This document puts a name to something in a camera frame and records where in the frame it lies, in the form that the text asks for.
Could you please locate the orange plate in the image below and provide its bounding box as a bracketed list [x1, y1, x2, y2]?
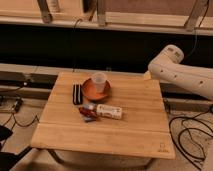
[81, 79, 111, 101]

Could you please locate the wooden table board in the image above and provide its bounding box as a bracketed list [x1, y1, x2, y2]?
[31, 72, 175, 159]

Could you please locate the black floor cable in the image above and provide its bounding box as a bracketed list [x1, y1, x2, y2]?
[0, 96, 41, 141]
[168, 107, 213, 171]

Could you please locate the black floor cable right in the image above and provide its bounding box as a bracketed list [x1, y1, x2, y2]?
[168, 107, 213, 171]

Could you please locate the black rectangular block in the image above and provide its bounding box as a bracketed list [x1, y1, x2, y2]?
[73, 84, 83, 105]

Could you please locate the white bottle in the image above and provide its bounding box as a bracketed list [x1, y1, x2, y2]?
[83, 102, 124, 121]

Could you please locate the black floor cable left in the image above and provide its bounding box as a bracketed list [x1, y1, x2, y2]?
[0, 96, 41, 141]

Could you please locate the clear plastic cup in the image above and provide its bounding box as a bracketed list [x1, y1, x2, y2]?
[91, 72, 107, 93]

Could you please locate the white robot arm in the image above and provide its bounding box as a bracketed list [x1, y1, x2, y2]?
[148, 45, 213, 101]

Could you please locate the red pepper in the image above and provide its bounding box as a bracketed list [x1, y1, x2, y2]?
[79, 107, 98, 122]

